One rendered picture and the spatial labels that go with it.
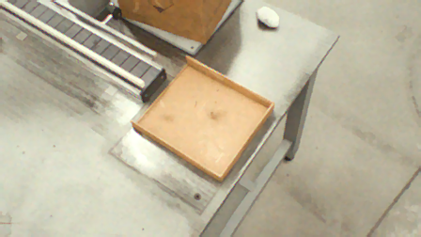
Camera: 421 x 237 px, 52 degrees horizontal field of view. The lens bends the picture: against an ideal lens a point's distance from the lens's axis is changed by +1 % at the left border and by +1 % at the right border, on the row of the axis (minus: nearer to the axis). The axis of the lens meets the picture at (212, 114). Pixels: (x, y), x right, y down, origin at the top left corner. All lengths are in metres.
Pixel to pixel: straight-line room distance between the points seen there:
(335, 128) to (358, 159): 0.18
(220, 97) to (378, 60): 1.36
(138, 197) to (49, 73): 0.50
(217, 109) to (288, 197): 0.88
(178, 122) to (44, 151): 0.37
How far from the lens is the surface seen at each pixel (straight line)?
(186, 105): 1.20
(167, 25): 1.33
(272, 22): 1.35
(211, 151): 1.13
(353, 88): 2.29
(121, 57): 1.28
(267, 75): 1.26
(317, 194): 1.99
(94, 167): 1.18
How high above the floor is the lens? 1.85
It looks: 59 degrees down
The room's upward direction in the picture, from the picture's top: 8 degrees counter-clockwise
